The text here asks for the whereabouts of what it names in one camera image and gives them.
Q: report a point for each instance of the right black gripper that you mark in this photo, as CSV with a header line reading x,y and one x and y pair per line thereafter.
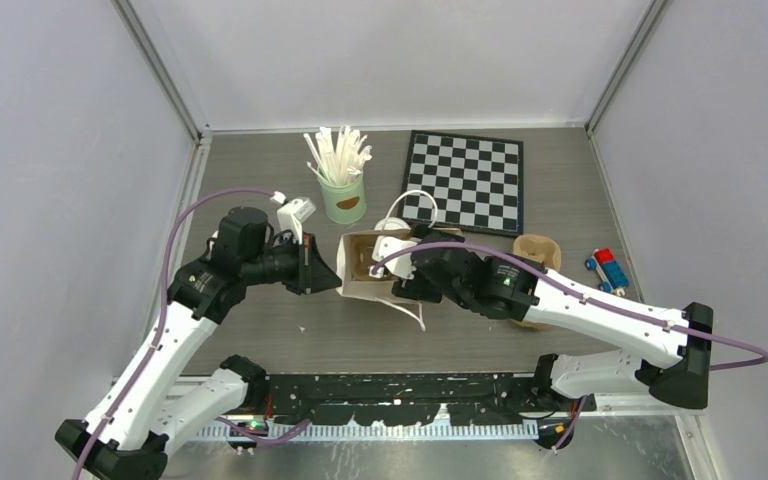
x,y
417,287

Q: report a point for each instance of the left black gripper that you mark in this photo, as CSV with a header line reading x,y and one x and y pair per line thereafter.
x,y
312,273

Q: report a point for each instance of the brown paper bag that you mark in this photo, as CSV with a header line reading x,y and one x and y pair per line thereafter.
x,y
365,265

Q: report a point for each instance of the stack of pulp cup carriers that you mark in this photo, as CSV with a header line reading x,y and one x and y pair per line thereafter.
x,y
540,249

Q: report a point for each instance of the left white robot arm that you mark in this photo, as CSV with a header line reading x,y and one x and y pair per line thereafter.
x,y
132,433

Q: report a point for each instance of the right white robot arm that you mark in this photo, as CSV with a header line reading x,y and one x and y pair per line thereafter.
x,y
665,352

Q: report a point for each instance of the black white chessboard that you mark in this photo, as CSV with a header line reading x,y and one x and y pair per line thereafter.
x,y
473,183

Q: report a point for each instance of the red blue toy car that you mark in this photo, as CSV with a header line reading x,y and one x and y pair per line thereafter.
x,y
613,279

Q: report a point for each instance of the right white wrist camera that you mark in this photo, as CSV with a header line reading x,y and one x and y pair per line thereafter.
x,y
385,262

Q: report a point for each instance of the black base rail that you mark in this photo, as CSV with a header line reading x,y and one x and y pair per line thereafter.
x,y
469,399

